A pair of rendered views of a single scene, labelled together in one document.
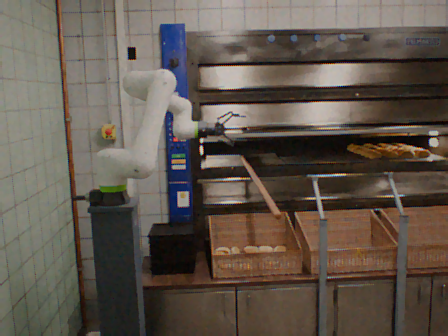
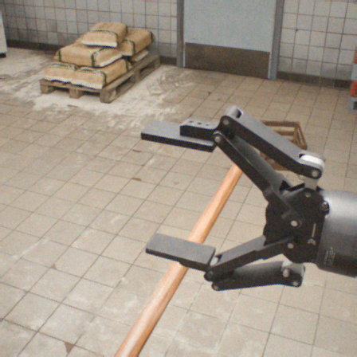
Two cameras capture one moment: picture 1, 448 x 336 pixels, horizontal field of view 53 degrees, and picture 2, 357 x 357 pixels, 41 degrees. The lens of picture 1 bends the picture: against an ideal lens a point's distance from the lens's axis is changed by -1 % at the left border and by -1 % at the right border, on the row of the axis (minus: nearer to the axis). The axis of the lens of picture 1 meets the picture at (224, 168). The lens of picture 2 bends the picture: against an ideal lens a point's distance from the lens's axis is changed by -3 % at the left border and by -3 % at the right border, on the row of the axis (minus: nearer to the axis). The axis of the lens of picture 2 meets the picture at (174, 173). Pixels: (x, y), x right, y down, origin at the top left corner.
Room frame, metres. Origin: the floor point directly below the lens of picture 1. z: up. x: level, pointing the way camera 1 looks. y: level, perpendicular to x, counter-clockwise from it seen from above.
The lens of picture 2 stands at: (2.93, 0.06, 1.76)
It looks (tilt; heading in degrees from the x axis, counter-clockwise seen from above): 31 degrees down; 204
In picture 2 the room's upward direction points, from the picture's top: straight up
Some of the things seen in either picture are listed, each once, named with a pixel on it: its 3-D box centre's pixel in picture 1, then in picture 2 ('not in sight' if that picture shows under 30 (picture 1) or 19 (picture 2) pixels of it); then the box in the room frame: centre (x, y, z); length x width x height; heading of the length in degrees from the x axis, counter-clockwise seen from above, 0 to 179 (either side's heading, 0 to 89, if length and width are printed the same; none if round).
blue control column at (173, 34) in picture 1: (185, 164); not in sight; (4.03, 0.34, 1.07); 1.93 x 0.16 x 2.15; 2
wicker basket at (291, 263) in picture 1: (252, 242); not in sight; (2.86, -0.17, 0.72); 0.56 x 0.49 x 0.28; 94
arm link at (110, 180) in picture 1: (114, 169); not in sight; (2.05, 0.50, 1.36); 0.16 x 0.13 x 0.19; 62
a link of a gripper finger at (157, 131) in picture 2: not in sight; (181, 135); (2.56, -0.10, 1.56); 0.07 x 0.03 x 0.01; 92
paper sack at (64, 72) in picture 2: not in sight; (72, 65); (-0.99, -2.83, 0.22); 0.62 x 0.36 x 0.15; 7
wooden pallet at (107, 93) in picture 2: not in sight; (103, 72); (-1.30, -2.66, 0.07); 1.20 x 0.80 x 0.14; 2
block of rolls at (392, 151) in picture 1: (386, 150); not in sight; (3.60, -1.31, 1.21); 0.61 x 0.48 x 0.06; 2
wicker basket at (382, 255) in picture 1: (343, 239); not in sight; (2.87, -0.77, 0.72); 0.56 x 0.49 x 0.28; 93
